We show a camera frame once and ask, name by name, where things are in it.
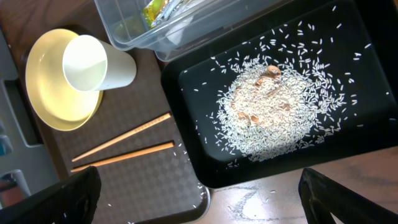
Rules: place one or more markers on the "dark brown serving tray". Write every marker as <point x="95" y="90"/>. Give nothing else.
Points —
<point x="160" y="187"/>

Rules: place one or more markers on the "pile of rice waste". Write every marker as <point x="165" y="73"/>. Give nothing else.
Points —
<point x="288" y="89"/>

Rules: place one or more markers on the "green orange snack wrapper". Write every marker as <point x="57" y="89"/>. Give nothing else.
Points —
<point x="155" y="11"/>

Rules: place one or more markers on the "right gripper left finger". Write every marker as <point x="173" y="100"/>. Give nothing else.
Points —
<point x="73" y="200"/>

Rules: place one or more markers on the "wooden chopstick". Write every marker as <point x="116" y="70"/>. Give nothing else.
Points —
<point x="129" y="155"/>
<point x="124" y="136"/>

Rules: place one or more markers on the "grey dish rack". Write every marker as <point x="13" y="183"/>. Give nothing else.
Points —
<point x="26" y="166"/>

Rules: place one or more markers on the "black waste tray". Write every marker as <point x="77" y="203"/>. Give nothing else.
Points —
<point x="374" y="128"/>

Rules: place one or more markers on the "white paper cup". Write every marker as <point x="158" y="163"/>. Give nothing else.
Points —
<point x="89" y="64"/>

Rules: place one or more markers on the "yellow plate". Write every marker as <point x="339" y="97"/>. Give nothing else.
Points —
<point x="55" y="102"/>

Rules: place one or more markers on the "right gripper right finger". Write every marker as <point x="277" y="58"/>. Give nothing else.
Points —
<point x="323" y="199"/>

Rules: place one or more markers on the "clear plastic bin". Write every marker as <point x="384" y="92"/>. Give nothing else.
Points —
<point x="127" y="29"/>

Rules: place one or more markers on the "upper wooden chopstick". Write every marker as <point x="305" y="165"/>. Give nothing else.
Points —
<point x="124" y="136"/>

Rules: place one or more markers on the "lower wooden chopstick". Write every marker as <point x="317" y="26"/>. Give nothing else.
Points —
<point x="129" y="155"/>

